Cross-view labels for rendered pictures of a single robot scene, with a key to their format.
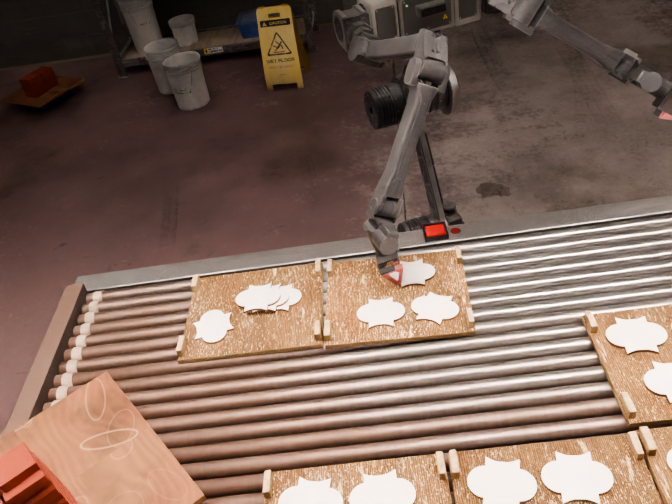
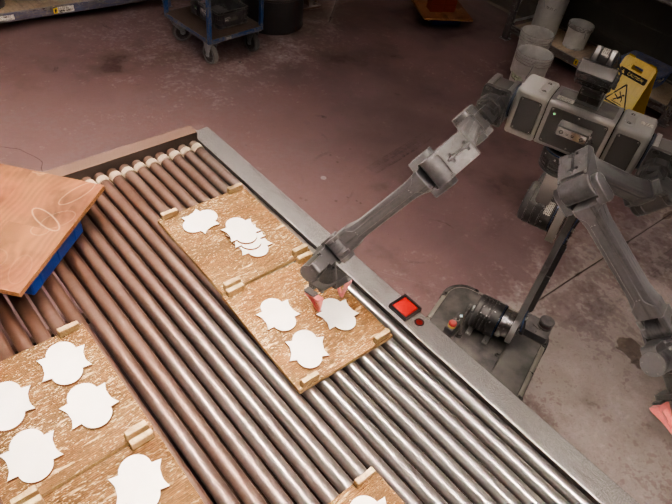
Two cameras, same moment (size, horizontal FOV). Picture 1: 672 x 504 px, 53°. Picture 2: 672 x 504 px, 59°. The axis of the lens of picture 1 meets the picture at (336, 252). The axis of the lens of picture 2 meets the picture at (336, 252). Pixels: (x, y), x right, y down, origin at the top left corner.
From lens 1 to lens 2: 105 cm
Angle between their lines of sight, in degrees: 28
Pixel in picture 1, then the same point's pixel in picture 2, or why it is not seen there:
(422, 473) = (125, 422)
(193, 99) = not seen: hidden behind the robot
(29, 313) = (256, 140)
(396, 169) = (358, 224)
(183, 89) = (517, 76)
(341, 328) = (246, 297)
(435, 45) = (459, 152)
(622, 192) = not seen: outside the picture
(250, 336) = (204, 247)
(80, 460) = (21, 215)
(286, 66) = not seen: hidden behind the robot
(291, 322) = (233, 264)
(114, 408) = (73, 207)
